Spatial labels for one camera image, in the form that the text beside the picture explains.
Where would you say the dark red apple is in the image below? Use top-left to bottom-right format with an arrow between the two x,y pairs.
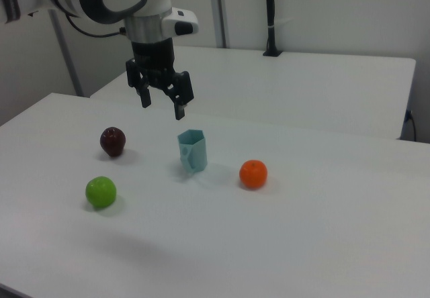
99,126 -> 127,158

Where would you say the orange fruit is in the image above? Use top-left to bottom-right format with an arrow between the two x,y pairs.
239,159 -> 269,190

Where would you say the grey partition wall post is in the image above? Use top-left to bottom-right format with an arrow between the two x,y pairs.
213,0 -> 230,49

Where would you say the light blue faceted mug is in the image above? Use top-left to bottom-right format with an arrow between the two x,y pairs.
177,129 -> 209,175

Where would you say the grey partition corner post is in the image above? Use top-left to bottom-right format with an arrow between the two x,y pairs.
48,8 -> 85,98

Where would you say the green apple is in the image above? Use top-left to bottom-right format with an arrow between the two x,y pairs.
85,176 -> 118,209

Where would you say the wall socket with cable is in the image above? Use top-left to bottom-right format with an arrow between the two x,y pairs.
404,109 -> 418,142

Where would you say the black camera pole with base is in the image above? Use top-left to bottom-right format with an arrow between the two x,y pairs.
262,0 -> 284,58

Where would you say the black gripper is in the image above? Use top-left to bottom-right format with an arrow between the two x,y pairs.
125,38 -> 196,121

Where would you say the white folding table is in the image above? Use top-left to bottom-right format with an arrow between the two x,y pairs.
89,45 -> 417,141

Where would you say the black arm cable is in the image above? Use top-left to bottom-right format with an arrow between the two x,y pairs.
64,11 -> 130,39

